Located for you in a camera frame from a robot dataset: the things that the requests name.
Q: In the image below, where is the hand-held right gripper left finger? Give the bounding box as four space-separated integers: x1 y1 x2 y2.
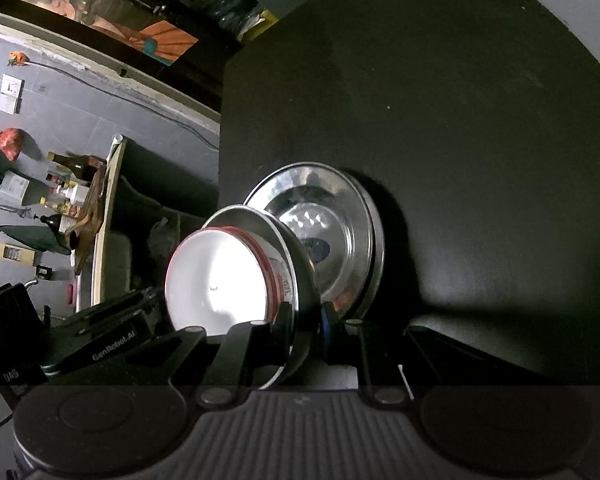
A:
125 305 294 408

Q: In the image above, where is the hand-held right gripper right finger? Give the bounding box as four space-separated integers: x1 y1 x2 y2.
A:
320 304 481 407

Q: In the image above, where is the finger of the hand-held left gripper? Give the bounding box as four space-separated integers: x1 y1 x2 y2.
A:
125 285 174 332

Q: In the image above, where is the steel bowl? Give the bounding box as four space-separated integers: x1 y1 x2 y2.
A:
200 203 322 392

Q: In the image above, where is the small white bowl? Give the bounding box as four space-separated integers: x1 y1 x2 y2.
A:
164 227 297 342

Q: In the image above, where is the steel plate with blue label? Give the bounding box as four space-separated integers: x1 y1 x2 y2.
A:
243 162 377 313

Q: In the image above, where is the wooden board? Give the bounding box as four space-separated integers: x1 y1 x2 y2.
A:
62 134 127 307

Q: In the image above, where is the black round bottle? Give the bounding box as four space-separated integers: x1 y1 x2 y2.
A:
39 213 77 234

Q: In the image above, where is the dark green cloth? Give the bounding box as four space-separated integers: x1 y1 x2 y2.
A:
0 222 73 257

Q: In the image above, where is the clear bottle yellow cap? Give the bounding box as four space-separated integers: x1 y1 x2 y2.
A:
39 195 84 217

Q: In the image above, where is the dark brown bottle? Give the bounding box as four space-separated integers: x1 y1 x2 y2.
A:
46 151 109 182

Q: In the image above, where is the white paper box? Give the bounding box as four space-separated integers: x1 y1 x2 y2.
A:
0 170 32 207

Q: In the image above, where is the red plastic bag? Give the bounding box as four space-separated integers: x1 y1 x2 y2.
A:
0 127 24 162

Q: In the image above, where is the black plastic bag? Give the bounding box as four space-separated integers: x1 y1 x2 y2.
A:
194 0 267 37

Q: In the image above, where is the wooden handled brush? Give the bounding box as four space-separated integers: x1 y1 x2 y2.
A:
0 241 37 267

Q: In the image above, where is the black wall cable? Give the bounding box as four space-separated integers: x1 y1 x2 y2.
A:
26 60 222 152

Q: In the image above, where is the white door frame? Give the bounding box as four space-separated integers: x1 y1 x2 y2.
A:
0 7 222 137

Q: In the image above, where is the white wall switch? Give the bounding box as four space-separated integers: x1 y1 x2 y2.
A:
0 74 26 115

